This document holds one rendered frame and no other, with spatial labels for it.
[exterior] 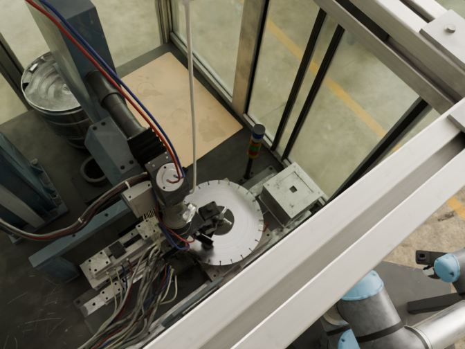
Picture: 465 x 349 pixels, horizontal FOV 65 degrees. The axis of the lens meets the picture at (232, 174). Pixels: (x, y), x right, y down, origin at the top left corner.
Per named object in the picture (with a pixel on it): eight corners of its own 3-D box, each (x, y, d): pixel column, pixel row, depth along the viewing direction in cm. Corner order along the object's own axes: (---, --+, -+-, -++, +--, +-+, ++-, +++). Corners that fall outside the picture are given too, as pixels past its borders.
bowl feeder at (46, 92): (102, 91, 180) (80, 36, 148) (135, 135, 171) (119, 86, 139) (43, 121, 171) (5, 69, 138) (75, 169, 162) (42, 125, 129)
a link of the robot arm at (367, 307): (324, 335, 132) (363, 344, 81) (306, 294, 137) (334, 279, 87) (354, 323, 133) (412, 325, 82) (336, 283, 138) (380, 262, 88)
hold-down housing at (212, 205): (212, 217, 123) (214, 196, 105) (218, 229, 122) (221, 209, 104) (197, 225, 121) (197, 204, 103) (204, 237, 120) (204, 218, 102)
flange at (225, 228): (199, 226, 134) (199, 224, 132) (212, 201, 139) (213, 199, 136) (226, 239, 133) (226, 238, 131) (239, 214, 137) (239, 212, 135)
